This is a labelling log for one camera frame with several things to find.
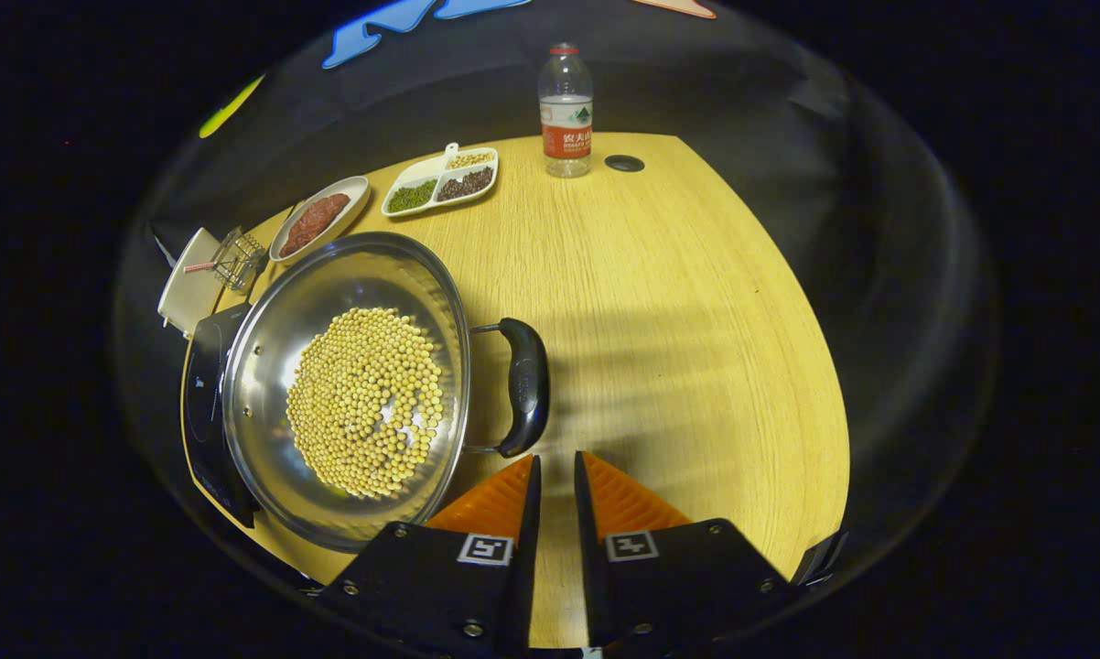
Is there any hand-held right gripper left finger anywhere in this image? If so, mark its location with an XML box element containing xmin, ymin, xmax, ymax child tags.
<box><xmin>317</xmin><ymin>455</ymin><xmax>542</xmax><ymax>659</ymax></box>

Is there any pile of dark beans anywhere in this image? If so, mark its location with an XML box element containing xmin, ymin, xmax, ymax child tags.
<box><xmin>437</xmin><ymin>167</ymin><xmax>495</xmax><ymax>202</ymax></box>

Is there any white oval plate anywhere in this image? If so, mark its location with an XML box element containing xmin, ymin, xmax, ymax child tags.
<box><xmin>268</xmin><ymin>176</ymin><xmax>371</xmax><ymax>266</ymax></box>

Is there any black induction cooktop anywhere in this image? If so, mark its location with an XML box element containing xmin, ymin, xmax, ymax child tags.
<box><xmin>182</xmin><ymin>302</ymin><xmax>263</xmax><ymax>530</ymax></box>

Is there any clear plastic water bottle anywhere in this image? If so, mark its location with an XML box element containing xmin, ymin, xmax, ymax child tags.
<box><xmin>538</xmin><ymin>42</ymin><xmax>595</xmax><ymax>178</ymax></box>

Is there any wire mesh basket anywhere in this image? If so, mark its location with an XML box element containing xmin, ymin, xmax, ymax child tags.
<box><xmin>210</xmin><ymin>226</ymin><xmax>269</xmax><ymax>292</ymax></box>

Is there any pile of red beans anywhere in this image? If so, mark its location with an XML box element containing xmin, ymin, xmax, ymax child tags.
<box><xmin>280</xmin><ymin>193</ymin><xmax>351</xmax><ymax>257</ymax></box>

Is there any black frame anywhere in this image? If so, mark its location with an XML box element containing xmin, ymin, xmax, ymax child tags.
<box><xmin>793</xmin><ymin>529</ymin><xmax>851</xmax><ymax>589</ymax></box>

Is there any white divided dish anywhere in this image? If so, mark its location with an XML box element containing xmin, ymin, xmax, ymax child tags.
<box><xmin>382</xmin><ymin>142</ymin><xmax>500</xmax><ymax>219</ymax></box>

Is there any pile of green beans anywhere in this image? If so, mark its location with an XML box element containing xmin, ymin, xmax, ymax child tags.
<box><xmin>387</xmin><ymin>178</ymin><xmax>438</xmax><ymax>214</ymax></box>

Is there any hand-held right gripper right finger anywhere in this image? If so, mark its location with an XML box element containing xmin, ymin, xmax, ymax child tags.
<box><xmin>575</xmin><ymin>450</ymin><xmax>803</xmax><ymax>655</ymax></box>

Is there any stainless steel pot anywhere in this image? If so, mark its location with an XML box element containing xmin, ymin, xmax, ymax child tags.
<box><xmin>222</xmin><ymin>231</ymin><xmax>551</xmax><ymax>553</ymax></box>

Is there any white toaster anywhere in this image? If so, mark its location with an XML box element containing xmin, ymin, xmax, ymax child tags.
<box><xmin>156</xmin><ymin>227</ymin><xmax>223</xmax><ymax>340</ymax></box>

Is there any pile of yellow soybeans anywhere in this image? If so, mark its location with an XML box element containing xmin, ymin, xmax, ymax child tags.
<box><xmin>285</xmin><ymin>307</ymin><xmax>446</xmax><ymax>500</ymax></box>

